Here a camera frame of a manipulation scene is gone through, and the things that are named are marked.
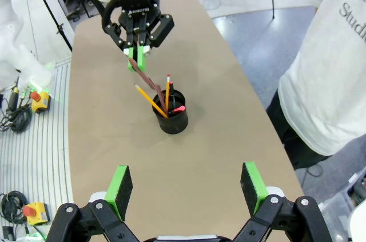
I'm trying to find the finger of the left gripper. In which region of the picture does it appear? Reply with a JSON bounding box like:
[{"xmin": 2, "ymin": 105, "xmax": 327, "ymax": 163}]
[
  {"xmin": 104, "ymin": 14, "xmax": 136, "ymax": 73},
  {"xmin": 134, "ymin": 14, "xmax": 175, "ymax": 72}
]

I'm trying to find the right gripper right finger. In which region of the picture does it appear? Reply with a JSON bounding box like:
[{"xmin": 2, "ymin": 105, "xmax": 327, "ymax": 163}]
[{"xmin": 233, "ymin": 161, "xmax": 334, "ymax": 242}]

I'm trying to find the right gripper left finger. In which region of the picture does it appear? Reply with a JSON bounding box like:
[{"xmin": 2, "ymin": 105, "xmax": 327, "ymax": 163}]
[{"xmin": 45, "ymin": 165, "xmax": 141, "ymax": 242}]

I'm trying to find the reddish brown pencil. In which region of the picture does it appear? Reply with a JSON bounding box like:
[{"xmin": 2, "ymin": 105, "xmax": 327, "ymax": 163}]
[{"xmin": 128, "ymin": 57, "xmax": 168, "ymax": 113}]

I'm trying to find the yellow pencil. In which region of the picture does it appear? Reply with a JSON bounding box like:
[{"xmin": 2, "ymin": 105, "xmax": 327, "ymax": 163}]
[
  {"xmin": 133, "ymin": 82, "xmax": 169, "ymax": 119},
  {"xmin": 165, "ymin": 73, "xmax": 172, "ymax": 111}
]

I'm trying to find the black pen red end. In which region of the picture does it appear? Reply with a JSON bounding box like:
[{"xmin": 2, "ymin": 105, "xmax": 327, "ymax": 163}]
[{"xmin": 169, "ymin": 81, "xmax": 176, "ymax": 113}]

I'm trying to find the black mesh pen holder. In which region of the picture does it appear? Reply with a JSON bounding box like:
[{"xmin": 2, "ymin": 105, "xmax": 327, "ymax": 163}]
[{"xmin": 152, "ymin": 89, "xmax": 190, "ymax": 135}]

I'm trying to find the yellow emergency stop button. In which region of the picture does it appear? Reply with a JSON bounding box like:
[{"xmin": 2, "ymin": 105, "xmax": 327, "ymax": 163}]
[
  {"xmin": 22, "ymin": 201, "xmax": 50, "ymax": 227},
  {"xmin": 30, "ymin": 90, "xmax": 52, "ymax": 114}
]

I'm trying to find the clear plastic storage box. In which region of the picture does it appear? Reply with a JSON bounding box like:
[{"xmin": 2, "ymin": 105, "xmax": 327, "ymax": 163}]
[{"xmin": 317, "ymin": 166, "xmax": 366, "ymax": 242}]

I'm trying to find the person in white t-shirt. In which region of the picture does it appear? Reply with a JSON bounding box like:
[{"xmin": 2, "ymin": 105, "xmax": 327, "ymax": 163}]
[{"xmin": 265, "ymin": 0, "xmax": 366, "ymax": 171}]

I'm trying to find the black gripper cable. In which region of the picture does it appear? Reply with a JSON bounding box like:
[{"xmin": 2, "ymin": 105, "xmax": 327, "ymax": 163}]
[{"xmin": 100, "ymin": 0, "xmax": 121, "ymax": 35}]

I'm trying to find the black camera stand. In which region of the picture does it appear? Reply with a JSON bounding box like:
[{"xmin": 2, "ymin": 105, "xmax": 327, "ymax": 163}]
[{"xmin": 35, "ymin": 0, "xmax": 74, "ymax": 53}]

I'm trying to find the black cable bundle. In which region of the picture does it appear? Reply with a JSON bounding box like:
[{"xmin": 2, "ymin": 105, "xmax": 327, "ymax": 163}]
[
  {"xmin": 0, "ymin": 101, "xmax": 33, "ymax": 134},
  {"xmin": 0, "ymin": 191, "xmax": 29, "ymax": 224}
]

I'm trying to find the black enabling switch handle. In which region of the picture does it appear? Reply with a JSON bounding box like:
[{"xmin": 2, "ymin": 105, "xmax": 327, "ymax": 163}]
[{"xmin": 7, "ymin": 86, "xmax": 21, "ymax": 113}]

